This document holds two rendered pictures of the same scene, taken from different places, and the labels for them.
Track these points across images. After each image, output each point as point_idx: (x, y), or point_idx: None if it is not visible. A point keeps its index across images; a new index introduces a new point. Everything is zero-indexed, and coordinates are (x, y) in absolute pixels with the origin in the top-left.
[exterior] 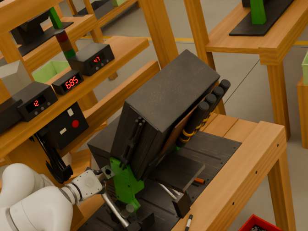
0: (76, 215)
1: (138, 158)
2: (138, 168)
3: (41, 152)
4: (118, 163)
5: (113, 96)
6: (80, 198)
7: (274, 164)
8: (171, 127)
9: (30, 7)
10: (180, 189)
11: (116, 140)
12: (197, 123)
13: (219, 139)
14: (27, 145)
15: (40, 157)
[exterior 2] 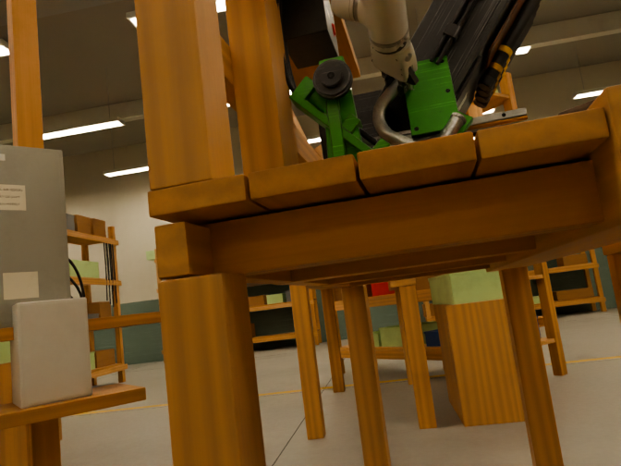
0: None
1: (473, 30)
2: (464, 58)
3: (281, 35)
4: (424, 63)
5: (301, 134)
6: (406, 42)
7: (521, 286)
8: None
9: None
10: (521, 108)
11: (427, 20)
12: (525, 25)
13: None
14: (273, 1)
15: (280, 38)
